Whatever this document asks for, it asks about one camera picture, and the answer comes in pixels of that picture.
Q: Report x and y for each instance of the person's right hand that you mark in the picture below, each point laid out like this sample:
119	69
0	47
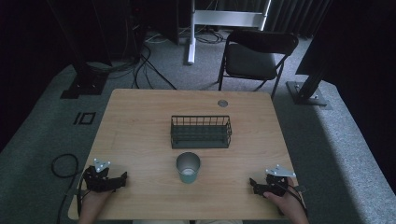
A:
285	202

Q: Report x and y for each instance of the white metal stand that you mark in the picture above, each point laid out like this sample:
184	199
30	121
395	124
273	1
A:
224	18

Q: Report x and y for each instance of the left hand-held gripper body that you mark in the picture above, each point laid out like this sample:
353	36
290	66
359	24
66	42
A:
96	182

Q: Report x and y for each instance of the black folding chair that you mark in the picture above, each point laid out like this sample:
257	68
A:
250	62

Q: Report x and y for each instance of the teal metal cup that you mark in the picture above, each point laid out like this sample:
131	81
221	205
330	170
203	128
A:
188	168

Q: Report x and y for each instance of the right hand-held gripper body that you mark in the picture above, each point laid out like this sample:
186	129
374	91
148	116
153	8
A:
275	183

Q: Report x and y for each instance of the dark curtain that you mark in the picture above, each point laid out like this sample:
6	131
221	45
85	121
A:
295	15

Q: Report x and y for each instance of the black stand with base plate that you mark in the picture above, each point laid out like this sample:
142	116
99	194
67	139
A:
85	84
308	93

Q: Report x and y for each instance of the person's left hand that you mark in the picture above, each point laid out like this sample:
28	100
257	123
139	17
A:
95	202

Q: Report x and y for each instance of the grey round table grommet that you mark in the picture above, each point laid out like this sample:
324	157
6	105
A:
222	103

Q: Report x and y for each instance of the person's light clothing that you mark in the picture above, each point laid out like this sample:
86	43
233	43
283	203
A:
186	221

